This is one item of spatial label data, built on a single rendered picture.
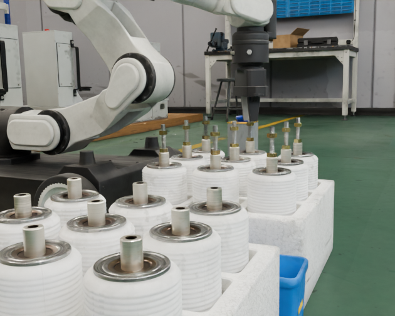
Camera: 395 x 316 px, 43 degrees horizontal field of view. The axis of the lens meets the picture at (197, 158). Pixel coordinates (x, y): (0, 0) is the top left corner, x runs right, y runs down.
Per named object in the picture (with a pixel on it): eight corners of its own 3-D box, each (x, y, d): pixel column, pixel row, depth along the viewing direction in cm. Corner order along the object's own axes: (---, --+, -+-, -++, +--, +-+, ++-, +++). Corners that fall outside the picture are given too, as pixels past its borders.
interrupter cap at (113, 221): (54, 231, 62) (53, 226, 62) (88, 215, 69) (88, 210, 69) (106, 237, 59) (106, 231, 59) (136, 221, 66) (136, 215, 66)
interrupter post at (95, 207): (83, 227, 63) (82, 202, 63) (94, 222, 65) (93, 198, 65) (100, 229, 62) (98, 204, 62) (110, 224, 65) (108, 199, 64)
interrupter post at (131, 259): (115, 273, 48) (113, 239, 48) (127, 264, 50) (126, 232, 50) (136, 276, 47) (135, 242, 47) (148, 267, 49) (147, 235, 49)
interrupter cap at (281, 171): (252, 177, 94) (252, 173, 94) (251, 170, 101) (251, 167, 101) (293, 177, 93) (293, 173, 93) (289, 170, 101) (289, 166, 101)
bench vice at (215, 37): (218, 52, 582) (217, 31, 578) (232, 52, 575) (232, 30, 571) (204, 51, 545) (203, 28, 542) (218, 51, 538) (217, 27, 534)
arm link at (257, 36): (242, 44, 113) (242, -7, 112) (222, 47, 123) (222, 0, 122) (284, 45, 118) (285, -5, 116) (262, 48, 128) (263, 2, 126)
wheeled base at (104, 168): (-72, 217, 155) (-84, 110, 150) (44, 184, 202) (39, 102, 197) (94, 242, 128) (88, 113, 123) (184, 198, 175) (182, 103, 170)
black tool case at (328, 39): (300, 49, 566) (300, 40, 564) (338, 47, 553) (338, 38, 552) (297, 48, 533) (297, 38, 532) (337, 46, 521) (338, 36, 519)
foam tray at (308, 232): (119, 285, 106) (115, 203, 104) (192, 233, 142) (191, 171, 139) (301, 316, 91) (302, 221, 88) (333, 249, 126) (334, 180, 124)
